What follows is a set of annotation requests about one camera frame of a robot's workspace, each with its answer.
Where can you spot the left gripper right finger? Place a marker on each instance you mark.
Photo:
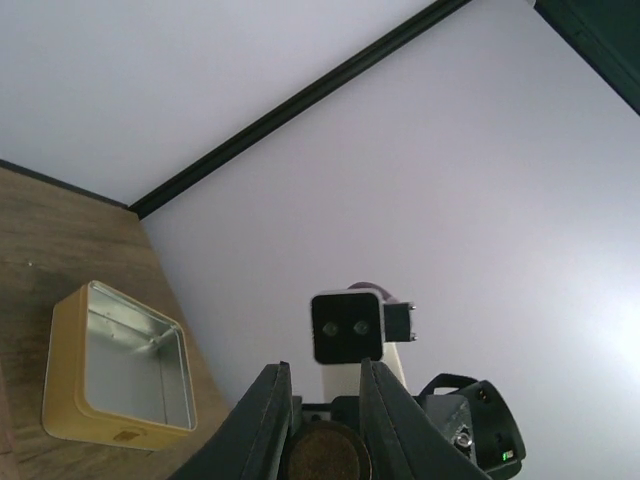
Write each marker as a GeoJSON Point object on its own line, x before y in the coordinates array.
{"type": "Point", "coordinates": [403, 443]}

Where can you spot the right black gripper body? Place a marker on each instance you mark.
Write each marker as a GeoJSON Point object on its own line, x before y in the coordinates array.
{"type": "Point", "coordinates": [342, 409]}

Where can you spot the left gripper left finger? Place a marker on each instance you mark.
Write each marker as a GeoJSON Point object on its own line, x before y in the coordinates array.
{"type": "Point", "coordinates": [250, 442]}

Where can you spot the dark wooden chess piece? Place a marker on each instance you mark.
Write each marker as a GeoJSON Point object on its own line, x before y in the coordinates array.
{"type": "Point", "coordinates": [325, 450]}

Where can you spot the yellow rimmed metal tin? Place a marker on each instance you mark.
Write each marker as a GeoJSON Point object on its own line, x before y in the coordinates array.
{"type": "Point", "coordinates": [117, 373]}

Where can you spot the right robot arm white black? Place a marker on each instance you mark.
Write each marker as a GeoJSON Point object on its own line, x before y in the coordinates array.
{"type": "Point", "coordinates": [456, 428]}

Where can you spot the wooden chess board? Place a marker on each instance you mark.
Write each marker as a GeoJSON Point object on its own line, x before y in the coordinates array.
{"type": "Point", "coordinates": [7, 437]}

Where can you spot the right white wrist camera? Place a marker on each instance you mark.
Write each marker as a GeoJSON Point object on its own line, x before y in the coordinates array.
{"type": "Point", "coordinates": [363, 321]}

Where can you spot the black enclosure frame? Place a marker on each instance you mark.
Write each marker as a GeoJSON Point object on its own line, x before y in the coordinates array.
{"type": "Point", "coordinates": [489, 110]}

